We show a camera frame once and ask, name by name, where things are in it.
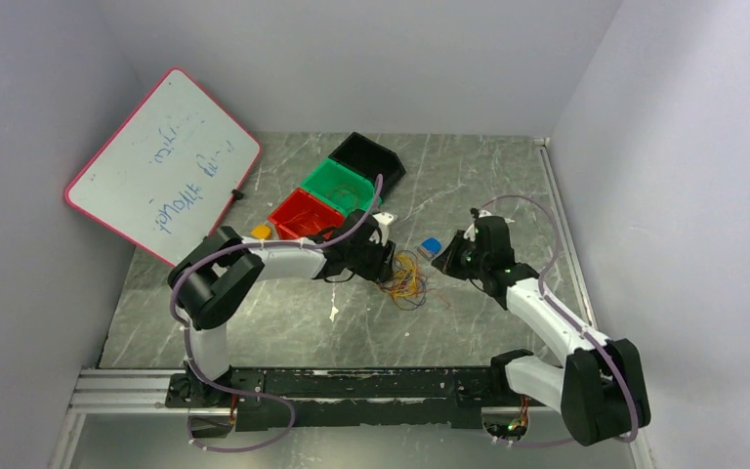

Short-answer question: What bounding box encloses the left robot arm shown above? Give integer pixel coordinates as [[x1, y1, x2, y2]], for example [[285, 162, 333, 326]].
[[168, 210, 396, 406]]

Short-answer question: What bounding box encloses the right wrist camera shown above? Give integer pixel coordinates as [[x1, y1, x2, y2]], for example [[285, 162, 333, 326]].
[[471, 208, 515, 229]]

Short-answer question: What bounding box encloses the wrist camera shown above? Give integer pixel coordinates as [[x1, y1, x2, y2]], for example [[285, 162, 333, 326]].
[[369, 212, 396, 245], [471, 208, 515, 229]]

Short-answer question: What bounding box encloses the yellow eraser block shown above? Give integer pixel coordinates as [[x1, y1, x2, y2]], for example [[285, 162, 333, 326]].
[[250, 224, 273, 240]]

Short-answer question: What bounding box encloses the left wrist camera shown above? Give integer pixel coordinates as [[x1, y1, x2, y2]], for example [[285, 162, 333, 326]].
[[369, 212, 396, 245]]

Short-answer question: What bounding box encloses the yellow cable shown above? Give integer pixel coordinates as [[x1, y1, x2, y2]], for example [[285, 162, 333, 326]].
[[388, 253, 428, 300]]

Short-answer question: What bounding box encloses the red plastic bin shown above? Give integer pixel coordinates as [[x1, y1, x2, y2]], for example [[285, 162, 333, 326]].
[[268, 188, 345, 239]]

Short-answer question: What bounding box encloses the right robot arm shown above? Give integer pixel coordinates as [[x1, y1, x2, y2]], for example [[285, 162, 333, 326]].
[[432, 209, 651, 446]]

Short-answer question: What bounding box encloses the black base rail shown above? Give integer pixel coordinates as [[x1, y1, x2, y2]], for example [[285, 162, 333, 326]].
[[164, 366, 531, 432]]

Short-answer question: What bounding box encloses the pink framed whiteboard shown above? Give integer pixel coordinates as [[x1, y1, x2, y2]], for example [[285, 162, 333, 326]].
[[64, 67, 262, 266]]

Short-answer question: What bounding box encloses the black plastic bin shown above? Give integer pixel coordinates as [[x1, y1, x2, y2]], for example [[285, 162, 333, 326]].
[[328, 132, 406, 199]]

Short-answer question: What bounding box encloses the blue eraser block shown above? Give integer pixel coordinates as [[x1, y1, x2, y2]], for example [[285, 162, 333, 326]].
[[416, 237, 442, 261]]

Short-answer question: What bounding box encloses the green plastic bin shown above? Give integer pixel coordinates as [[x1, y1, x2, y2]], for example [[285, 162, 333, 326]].
[[300, 158, 375, 216]]

